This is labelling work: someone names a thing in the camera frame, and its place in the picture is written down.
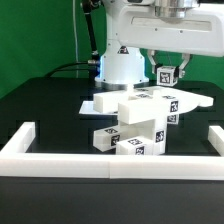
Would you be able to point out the white U-shaped fence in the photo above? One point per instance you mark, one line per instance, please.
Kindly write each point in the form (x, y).
(15, 160)

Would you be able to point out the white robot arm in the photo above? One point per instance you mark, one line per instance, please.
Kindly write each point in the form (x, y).
(122, 64)

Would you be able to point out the white chair seat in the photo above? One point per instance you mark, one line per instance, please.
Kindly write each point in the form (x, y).
(155, 130)

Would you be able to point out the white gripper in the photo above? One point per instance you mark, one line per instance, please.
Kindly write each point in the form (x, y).
(200, 32)

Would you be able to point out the white sheet with tags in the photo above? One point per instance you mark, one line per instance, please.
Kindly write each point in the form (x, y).
(87, 109)

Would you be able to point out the white chair back frame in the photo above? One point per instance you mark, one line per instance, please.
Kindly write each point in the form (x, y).
(144, 104)

